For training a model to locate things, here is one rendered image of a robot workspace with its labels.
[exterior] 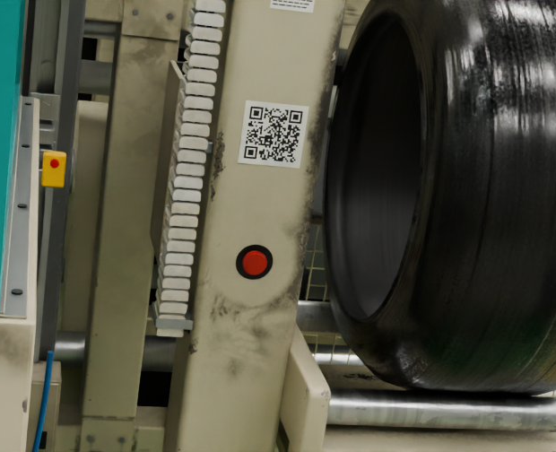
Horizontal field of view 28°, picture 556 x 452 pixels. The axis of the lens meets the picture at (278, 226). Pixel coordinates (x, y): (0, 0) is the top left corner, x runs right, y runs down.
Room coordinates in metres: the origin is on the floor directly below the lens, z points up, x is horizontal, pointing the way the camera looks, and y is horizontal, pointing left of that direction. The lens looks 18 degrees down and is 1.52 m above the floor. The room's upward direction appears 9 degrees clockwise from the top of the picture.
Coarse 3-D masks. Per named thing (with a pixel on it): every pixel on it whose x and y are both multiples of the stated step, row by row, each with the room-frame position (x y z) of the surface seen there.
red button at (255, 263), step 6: (252, 252) 1.28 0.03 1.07; (258, 252) 1.28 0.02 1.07; (246, 258) 1.28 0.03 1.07; (252, 258) 1.28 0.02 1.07; (258, 258) 1.28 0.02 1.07; (264, 258) 1.28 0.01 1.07; (246, 264) 1.28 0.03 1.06; (252, 264) 1.28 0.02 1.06; (258, 264) 1.28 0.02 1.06; (264, 264) 1.28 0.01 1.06; (246, 270) 1.28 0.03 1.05; (252, 270) 1.28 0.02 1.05; (258, 270) 1.28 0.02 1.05; (264, 270) 1.28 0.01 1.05
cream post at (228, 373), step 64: (256, 0) 1.27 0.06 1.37; (320, 0) 1.29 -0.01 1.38; (256, 64) 1.28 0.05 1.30; (320, 64) 1.29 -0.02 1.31; (320, 128) 1.30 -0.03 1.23; (256, 192) 1.28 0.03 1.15; (256, 320) 1.29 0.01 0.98; (192, 384) 1.27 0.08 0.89; (256, 384) 1.29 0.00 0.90; (192, 448) 1.27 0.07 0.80; (256, 448) 1.29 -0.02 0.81
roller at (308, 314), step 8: (304, 304) 1.53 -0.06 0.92; (312, 304) 1.53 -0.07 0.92; (320, 304) 1.53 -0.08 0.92; (328, 304) 1.54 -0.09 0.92; (304, 312) 1.51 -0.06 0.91; (312, 312) 1.52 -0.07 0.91; (320, 312) 1.52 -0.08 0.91; (328, 312) 1.52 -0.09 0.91; (296, 320) 1.51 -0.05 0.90; (304, 320) 1.51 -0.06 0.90; (312, 320) 1.51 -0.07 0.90; (320, 320) 1.52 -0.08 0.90; (328, 320) 1.52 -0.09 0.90; (304, 328) 1.51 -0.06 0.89; (312, 328) 1.52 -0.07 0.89; (320, 328) 1.52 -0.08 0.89; (328, 328) 1.52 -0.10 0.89; (336, 328) 1.52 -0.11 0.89
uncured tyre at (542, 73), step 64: (384, 0) 1.46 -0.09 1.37; (448, 0) 1.30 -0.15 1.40; (512, 0) 1.29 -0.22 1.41; (384, 64) 1.65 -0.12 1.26; (448, 64) 1.23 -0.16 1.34; (512, 64) 1.21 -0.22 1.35; (384, 128) 1.68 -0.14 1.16; (448, 128) 1.19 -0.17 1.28; (512, 128) 1.17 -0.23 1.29; (384, 192) 1.66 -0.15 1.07; (448, 192) 1.17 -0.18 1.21; (512, 192) 1.15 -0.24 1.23; (384, 256) 1.61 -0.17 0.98; (448, 256) 1.16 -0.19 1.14; (512, 256) 1.15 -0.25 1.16; (384, 320) 1.25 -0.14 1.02; (448, 320) 1.17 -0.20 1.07; (512, 320) 1.17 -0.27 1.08; (448, 384) 1.24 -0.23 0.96; (512, 384) 1.25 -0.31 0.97
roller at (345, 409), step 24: (336, 408) 1.24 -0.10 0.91; (360, 408) 1.24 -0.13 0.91; (384, 408) 1.25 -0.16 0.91; (408, 408) 1.26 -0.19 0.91; (432, 408) 1.27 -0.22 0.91; (456, 408) 1.27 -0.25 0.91; (480, 408) 1.28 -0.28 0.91; (504, 408) 1.29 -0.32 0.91; (528, 408) 1.30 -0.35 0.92; (552, 408) 1.31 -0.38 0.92
